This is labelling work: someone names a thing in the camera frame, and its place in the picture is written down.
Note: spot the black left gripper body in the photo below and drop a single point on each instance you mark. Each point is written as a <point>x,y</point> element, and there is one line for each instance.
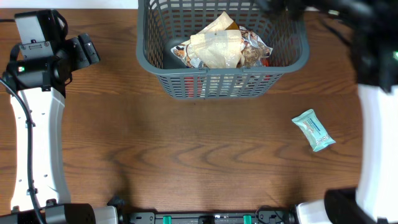
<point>72,55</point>

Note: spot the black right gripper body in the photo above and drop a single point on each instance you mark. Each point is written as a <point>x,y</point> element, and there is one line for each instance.
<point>291,8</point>

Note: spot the brown white snack bag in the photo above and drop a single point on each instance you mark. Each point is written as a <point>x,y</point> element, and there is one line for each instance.
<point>254,52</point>

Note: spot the cream brown snack bag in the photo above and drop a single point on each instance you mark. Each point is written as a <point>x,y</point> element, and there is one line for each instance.
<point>184,51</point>

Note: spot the beige paper pouch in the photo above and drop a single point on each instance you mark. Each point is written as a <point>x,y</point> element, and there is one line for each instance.
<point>220,49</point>

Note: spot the teal snack packet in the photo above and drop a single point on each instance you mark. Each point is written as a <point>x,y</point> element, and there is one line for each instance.
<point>313,130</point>

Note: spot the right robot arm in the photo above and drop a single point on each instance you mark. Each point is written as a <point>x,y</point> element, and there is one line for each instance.
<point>373,52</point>

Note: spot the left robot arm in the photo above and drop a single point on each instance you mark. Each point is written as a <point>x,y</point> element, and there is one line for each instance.
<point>37,89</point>

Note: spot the grey plastic basket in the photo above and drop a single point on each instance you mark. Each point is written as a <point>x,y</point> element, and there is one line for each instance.
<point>163,24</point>

